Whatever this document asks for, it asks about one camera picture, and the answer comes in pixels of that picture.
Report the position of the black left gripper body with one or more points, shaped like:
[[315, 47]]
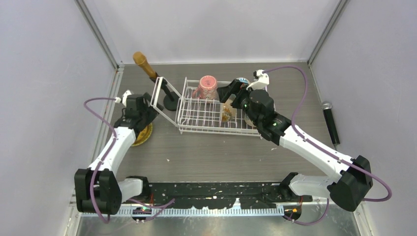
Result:
[[149, 113]]

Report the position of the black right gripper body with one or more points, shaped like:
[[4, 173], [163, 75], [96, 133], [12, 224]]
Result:
[[242, 101]]

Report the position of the pink ceramic mug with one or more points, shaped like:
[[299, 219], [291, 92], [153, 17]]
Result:
[[207, 88]]

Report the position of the small yellow patterned plate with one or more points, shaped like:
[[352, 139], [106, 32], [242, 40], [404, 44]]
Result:
[[143, 136]]

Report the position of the white floral bowl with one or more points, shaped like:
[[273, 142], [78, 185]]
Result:
[[228, 113]]

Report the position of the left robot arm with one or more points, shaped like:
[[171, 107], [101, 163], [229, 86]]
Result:
[[96, 188]]

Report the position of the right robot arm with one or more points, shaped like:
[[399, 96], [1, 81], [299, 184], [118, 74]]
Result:
[[346, 181]]

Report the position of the blue ceramic mug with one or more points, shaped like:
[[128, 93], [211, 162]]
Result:
[[243, 80]]

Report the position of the black microphone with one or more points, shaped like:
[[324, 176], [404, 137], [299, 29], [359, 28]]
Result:
[[330, 122]]

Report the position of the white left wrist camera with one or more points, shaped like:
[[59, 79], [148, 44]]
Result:
[[123, 99]]

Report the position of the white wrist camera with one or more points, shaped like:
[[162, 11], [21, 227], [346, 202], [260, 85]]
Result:
[[123, 99], [261, 80]]

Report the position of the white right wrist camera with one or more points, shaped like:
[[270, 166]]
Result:
[[261, 80]]

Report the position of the white wire dish rack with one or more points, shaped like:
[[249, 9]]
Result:
[[197, 115]]

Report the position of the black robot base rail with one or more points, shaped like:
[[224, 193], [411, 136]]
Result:
[[218, 195]]

